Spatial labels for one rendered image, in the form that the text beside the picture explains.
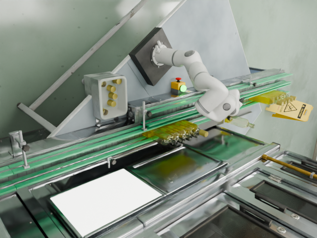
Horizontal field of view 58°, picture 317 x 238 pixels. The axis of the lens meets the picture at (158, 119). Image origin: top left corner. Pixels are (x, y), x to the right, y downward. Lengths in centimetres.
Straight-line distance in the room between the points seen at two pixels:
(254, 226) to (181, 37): 124
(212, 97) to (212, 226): 56
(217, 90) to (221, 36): 103
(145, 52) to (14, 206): 103
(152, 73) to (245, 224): 98
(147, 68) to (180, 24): 41
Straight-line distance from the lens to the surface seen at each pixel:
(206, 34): 216
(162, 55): 167
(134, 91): 176
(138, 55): 166
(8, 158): 142
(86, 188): 143
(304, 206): 154
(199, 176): 150
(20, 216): 142
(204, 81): 133
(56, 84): 211
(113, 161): 148
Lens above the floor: 212
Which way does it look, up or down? 45 degrees down
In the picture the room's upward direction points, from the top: 112 degrees clockwise
